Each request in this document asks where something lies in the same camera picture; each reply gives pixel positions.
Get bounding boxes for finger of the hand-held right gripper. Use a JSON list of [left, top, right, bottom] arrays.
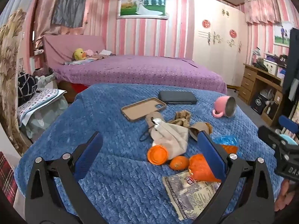
[[258, 125, 285, 150], [279, 115, 299, 134]]

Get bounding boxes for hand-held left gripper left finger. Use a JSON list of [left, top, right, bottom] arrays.
[[24, 131, 104, 224]]

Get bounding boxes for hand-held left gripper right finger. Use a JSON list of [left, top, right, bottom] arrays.
[[197, 131, 276, 224]]

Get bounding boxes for orange plastic bag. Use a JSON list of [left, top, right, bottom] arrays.
[[189, 145, 238, 183]]

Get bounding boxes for blue plastic bag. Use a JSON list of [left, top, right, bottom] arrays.
[[212, 135, 242, 159]]

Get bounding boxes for torn cardboard tube piece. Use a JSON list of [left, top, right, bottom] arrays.
[[189, 122, 213, 141]]

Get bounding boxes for tangerine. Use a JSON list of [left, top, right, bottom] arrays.
[[169, 155, 189, 170]]

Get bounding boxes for beige cloth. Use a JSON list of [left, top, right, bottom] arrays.
[[149, 118, 189, 159]]

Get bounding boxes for printed paper wrapper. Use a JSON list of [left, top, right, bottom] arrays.
[[162, 170, 221, 221]]

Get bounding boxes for brown paper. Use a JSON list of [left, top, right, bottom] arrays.
[[168, 111, 191, 126]]

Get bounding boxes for orange round lid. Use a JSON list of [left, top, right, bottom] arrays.
[[147, 145, 169, 166]]

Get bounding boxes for black cord loop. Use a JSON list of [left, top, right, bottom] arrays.
[[139, 121, 156, 142]]

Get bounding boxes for person's right hand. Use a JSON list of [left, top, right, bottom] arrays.
[[275, 180, 295, 211]]

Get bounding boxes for blue quilted blanket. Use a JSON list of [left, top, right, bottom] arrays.
[[14, 83, 284, 224]]

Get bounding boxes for black shopping bag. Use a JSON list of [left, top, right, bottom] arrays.
[[249, 92, 267, 115]]

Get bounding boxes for pink metal cup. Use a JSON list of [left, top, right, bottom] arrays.
[[212, 96, 237, 118]]

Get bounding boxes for wooden desk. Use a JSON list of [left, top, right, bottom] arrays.
[[238, 63, 290, 127]]

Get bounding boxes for pale green cover sheet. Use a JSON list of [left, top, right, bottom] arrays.
[[26, 96, 69, 143]]

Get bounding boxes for white storage box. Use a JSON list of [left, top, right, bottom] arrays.
[[263, 58, 278, 75]]

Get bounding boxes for black hanging garment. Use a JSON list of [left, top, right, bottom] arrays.
[[283, 28, 299, 101]]

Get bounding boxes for dark green clothes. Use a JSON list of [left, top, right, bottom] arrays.
[[253, 61, 269, 71]]

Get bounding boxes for black phone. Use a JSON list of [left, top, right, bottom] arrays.
[[158, 91, 198, 104]]

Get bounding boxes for tan phone case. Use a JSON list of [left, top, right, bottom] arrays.
[[121, 97, 167, 123]]

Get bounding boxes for polka dot cloth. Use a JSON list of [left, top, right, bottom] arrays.
[[17, 89, 67, 126]]

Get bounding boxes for desk lamp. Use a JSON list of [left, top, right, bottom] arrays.
[[252, 47, 261, 63]]

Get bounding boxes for red plaid cloth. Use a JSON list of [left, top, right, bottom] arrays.
[[0, 152, 18, 203]]

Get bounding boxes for black white patterned cushion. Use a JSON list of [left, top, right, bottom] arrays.
[[18, 71, 39, 106]]

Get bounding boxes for light blue cloth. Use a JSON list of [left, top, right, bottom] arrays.
[[64, 58, 94, 65]]

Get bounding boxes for white wardrobe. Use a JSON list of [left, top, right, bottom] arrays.
[[192, 0, 248, 90]]

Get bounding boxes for purple dotted bed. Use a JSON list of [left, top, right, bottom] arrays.
[[53, 54, 228, 95]]

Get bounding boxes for yellow duck plush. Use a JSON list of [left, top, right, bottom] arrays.
[[73, 48, 86, 61]]

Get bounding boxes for pink headboard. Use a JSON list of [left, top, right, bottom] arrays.
[[42, 35, 107, 69]]

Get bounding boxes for pink floral window curtain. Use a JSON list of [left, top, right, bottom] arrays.
[[244, 0, 281, 25]]

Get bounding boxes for beige floral curtain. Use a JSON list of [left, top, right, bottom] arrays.
[[0, 9, 31, 154]]

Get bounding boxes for pink satin curtain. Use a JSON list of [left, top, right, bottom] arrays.
[[33, 0, 89, 56]]

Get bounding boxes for grey hanging cloth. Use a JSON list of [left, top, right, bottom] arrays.
[[51, 0, 90, 28]]

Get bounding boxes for framed wedding picture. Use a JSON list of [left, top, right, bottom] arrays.
[[117, 0, 169, 20]]

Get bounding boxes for couple wall poster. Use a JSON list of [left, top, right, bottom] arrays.
[[273, 21, 295, 47]]

